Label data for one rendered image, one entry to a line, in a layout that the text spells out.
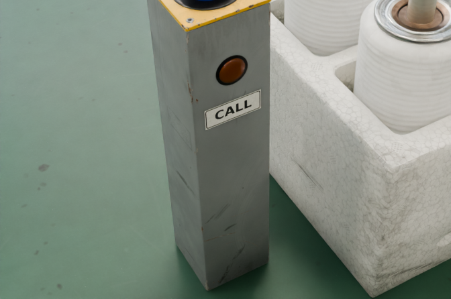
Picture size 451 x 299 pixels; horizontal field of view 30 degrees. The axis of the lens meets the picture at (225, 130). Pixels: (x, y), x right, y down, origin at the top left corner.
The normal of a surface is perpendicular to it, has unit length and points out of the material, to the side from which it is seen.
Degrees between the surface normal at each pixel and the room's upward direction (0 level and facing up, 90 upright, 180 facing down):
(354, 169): 90
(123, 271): 0
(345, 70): 90
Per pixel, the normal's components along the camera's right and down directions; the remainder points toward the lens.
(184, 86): -0.88, 0.36
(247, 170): 0.48, 0.60
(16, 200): -0.04, -0.72
